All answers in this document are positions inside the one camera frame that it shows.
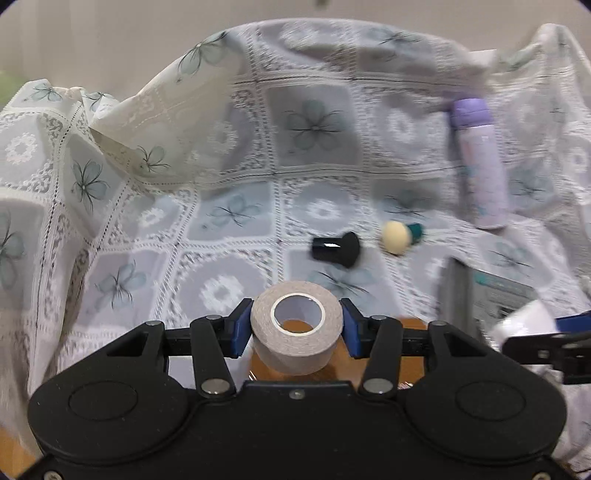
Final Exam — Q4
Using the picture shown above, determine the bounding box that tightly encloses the beige tape roll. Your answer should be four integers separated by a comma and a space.
250, 281, 344, 376

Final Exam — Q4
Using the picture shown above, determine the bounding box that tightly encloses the grey desk calculator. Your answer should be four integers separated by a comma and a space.
437, 257, 538, 344

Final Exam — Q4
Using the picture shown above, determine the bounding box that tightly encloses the white lace floral cloth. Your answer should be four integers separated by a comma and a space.
1, 20, 590, 447

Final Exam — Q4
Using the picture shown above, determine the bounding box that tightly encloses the purple water bottle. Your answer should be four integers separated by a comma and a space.
451, 98, 510, 230

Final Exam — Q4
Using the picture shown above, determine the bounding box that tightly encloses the black mushroom-shaped brush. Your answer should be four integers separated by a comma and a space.
311, 232, 361, 268

